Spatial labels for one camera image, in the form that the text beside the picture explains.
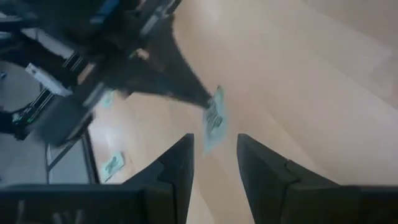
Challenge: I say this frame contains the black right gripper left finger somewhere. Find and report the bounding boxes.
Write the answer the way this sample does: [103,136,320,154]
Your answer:
[124,133,195,224]

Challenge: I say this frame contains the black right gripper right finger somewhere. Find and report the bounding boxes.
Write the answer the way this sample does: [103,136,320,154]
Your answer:
[238,133,340,224]

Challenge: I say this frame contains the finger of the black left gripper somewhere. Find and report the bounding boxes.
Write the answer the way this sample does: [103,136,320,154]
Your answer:
[118,67,213,109]
[155,18,216,105]

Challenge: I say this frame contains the green Stevia sweetener packet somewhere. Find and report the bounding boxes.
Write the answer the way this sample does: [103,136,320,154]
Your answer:
[101,89,116,109]
[201,85,228,156]
[99,151,126,184]

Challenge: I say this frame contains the silver metal bracket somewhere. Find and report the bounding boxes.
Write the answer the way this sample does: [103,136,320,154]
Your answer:
[24,62,73,98]

